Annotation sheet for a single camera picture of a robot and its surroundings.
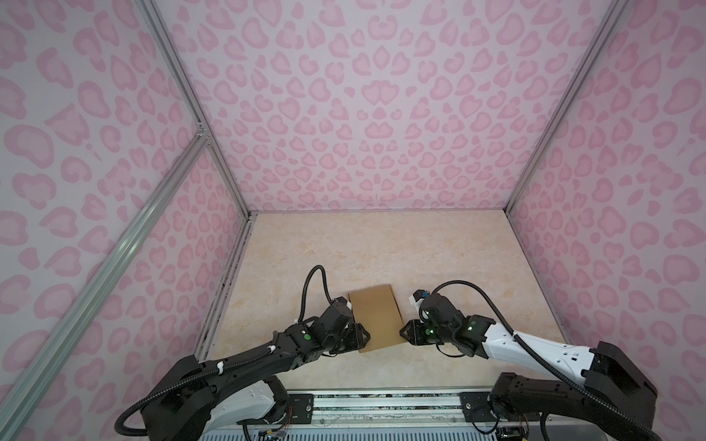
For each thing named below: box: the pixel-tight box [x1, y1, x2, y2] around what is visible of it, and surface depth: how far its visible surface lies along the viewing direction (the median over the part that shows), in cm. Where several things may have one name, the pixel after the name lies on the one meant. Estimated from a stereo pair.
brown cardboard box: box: [348, 283, 408, 354], surface depth 85 cm
